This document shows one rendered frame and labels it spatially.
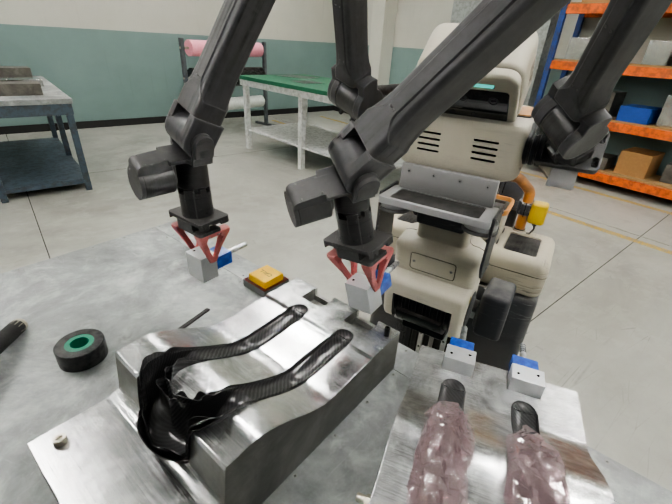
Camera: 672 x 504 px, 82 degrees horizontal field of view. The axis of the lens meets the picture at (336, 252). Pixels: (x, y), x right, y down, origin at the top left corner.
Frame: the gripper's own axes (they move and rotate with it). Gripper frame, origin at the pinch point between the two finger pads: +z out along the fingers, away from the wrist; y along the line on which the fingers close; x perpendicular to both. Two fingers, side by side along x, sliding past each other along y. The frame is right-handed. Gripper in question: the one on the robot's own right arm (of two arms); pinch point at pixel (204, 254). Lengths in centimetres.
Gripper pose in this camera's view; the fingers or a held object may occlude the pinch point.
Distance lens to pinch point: 81.9
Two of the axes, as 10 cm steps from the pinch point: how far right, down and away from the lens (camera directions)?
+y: 7.9, 3.3, -5.2
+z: -0.3, 8.6, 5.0
